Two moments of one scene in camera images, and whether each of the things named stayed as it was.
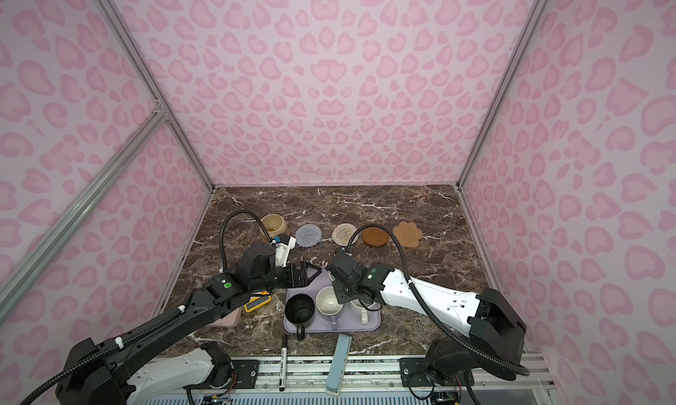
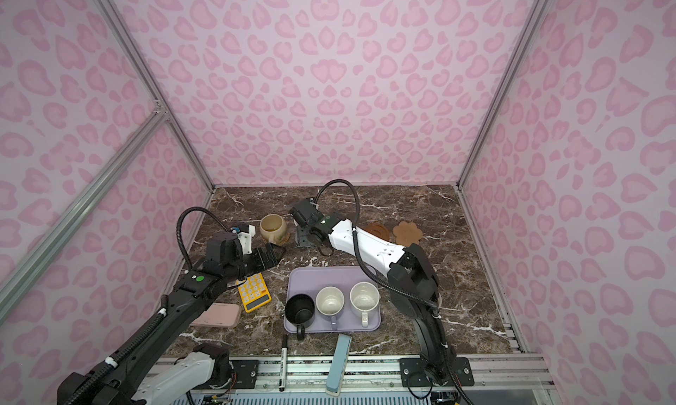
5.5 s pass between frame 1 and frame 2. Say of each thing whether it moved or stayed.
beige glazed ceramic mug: stayed
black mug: stayed
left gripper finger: moved
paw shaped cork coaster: stayed
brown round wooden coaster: stayed
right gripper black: moved
